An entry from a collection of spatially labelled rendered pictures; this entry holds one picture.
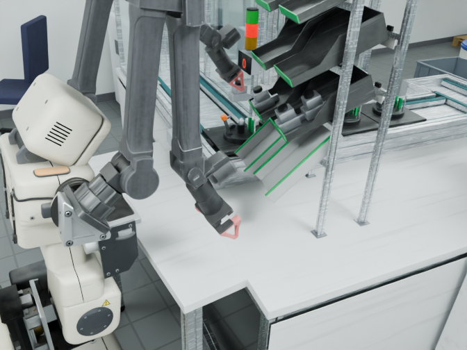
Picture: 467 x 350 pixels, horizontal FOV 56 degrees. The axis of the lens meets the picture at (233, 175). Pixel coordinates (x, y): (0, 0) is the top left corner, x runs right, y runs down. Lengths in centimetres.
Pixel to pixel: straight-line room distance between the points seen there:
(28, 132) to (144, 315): 147
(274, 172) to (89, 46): 65
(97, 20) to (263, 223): 78
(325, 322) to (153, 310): 118
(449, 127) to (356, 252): 100
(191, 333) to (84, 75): 77
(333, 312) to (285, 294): 18
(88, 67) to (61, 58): 330
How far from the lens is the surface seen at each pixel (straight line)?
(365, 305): 141
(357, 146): 187
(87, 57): 126
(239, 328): 225
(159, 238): 139
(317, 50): 131
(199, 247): 135
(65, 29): 453
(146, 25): 85
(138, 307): 236
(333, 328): 140
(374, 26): 122
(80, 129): 103
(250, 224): 144
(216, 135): 174
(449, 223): 165
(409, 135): 205
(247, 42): 182
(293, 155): 139
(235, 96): 164
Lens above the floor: 173
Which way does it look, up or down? 31 degrees down
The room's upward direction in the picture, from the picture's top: 2 degrees clockwise
